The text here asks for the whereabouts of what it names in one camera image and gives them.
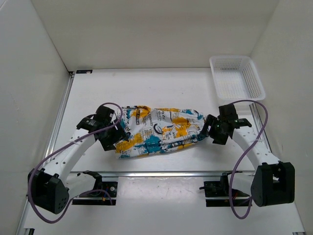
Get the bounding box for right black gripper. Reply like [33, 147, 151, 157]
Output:
[199, 114, 228, 145]

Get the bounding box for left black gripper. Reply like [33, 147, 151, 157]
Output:
[98, 118, 128, 151]

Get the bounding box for colourful printed shorts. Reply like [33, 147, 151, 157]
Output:
[114, 106, 206, 158]

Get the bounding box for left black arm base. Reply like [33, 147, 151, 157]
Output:
[72, 177, 118, 206]

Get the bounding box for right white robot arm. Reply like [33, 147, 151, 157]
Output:
[201, 104, 295, 207]

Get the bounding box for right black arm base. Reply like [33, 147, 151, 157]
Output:
[199, 181, 249, 207]

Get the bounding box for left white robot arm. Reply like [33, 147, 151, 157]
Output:
[28, 102, 128, 214]

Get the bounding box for white plastic mesh basket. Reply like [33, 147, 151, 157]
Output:
[209, 55, 266, 106]

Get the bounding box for black corner label plate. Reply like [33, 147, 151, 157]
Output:
[76, 70, 93, 74]

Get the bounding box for front aluminium rail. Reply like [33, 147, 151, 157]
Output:
[97, 171, 233, 178]

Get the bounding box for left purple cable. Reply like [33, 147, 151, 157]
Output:
[27, 102, 123, 224]

